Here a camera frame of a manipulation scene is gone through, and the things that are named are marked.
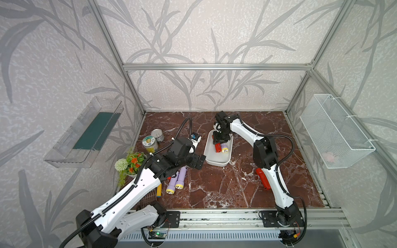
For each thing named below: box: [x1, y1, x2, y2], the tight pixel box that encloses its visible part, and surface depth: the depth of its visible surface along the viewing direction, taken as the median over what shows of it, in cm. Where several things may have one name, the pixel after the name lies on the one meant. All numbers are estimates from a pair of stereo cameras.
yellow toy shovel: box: [156, 183, 162, 198], surface depth 82 cm
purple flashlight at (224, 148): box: [220, 143, 229, 154], surface depth 98 cm
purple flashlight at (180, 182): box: [175, 165, 188, 190], surface depth 86 cm
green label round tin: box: [142, 135, 158, 153], surface depth 95 cm
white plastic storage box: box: [203, 129, 234, 167], surface depth 98 cm
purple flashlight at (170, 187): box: [165, 176, 178, 195], surface depth 84 cm
